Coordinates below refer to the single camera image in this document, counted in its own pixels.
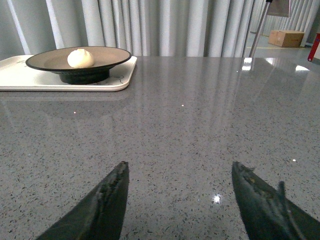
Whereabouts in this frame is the brown cardboard box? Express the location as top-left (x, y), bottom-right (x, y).
top-left (268, 30), bottom-right (305, 48)

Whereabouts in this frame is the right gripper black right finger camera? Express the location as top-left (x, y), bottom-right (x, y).
top-left (231, 161), bottom-right (320, 240)

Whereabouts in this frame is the grey pleated curtain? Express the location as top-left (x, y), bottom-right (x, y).
top-left (0, 0), bottom-right (320, 61)

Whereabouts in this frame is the white steamed bun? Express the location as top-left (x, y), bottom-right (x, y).
top-left (67, 48), bottom-right (95, 69)

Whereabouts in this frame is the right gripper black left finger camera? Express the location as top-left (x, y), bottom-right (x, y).
top-left (37, 161), bottom-right (129, 240)

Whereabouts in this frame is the cream bear-print tray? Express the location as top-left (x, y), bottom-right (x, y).
top-left (0, 55), bottom-right (137, 92)

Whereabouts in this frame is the metal stand pole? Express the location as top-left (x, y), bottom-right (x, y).
top-left (249, 0), bottom-right (273, 58)

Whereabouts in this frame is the beige plate with black rim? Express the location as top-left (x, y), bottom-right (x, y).
top-left (26, 46), bottom-right (132, 85)

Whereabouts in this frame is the red object at edge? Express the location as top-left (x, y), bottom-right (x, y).
top-left (307, 32), bottom-right (320, 62)

